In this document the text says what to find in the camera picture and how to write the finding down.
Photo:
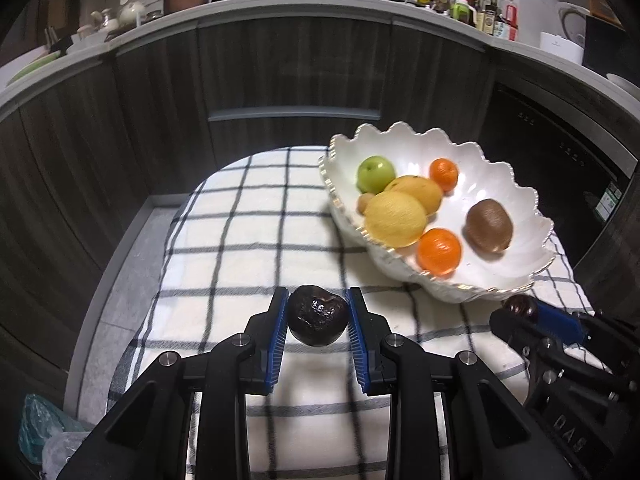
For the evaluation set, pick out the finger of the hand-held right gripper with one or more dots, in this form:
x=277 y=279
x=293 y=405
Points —
x=515 y=332
x=560 y=322

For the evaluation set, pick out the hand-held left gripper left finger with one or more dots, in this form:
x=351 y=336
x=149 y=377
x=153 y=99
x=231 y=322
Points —
x=277 y=340

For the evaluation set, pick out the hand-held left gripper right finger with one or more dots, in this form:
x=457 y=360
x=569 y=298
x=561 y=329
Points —
x=356 y=345

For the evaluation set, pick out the white scalloped ceramic bowl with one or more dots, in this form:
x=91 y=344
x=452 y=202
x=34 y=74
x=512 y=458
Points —
x=500 y=270

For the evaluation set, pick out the brown kiwi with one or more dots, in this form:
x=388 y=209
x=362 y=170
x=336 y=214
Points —
x=490 y=226

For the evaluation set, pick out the large orange mandarin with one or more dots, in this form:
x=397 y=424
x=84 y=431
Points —
x=439 y=252

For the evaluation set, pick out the yellow loquat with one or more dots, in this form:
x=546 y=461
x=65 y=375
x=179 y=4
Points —
x=422 y=192

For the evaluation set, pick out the green apple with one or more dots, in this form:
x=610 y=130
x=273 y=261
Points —
x=375 y=174

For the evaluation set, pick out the small orange mandarin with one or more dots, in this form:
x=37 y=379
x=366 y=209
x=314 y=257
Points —
x=444 y=174

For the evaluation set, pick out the white black plaid cloth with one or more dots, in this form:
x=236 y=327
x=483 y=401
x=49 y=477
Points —
x=240 y=240

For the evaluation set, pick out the yellow lemon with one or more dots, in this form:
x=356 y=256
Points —
x=395 y=220

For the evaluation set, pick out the green label sticker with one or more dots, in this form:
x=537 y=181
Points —
x=610 y=200

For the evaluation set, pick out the small tan longan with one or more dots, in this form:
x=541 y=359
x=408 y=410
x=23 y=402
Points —
x=365 y=203

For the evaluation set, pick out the black built-in dishwasher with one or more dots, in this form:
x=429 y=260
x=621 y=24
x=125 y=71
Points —
x=540 y=135

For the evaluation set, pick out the clear plastic bag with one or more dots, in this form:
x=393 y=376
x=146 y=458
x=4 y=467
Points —
x=62 y=452

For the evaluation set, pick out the white dish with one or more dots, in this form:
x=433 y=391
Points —
x=624 y=85

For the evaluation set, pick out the teal plastic bag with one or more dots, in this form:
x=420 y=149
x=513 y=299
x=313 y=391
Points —
x=35 y=425

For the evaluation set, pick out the dark wood kitchen cabinets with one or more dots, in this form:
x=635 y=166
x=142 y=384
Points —
x=300 y=70

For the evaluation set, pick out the white box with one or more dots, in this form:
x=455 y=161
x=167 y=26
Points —
x=560 y=47

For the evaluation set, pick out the black countertop appliance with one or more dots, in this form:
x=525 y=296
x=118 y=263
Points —
x=602 y=45

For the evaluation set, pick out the red label bottle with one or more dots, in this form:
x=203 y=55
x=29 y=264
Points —
x=509 y=17

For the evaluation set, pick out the dark sauce bottle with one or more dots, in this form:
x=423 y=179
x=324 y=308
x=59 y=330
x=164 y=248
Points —
x=493 y=12
x=481 y=12

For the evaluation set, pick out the green bottle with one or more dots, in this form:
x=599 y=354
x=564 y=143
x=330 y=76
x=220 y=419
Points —
x=461 y=12

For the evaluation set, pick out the brown wooden board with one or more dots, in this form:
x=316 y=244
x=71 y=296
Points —
x=600 y=0

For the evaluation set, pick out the white teapot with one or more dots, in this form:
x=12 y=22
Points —
x=132 y=13

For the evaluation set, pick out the small white ceramic pot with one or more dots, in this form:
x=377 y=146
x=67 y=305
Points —
x=106 y=19

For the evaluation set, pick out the green plate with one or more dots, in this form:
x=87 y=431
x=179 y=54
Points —
x=30 y=67

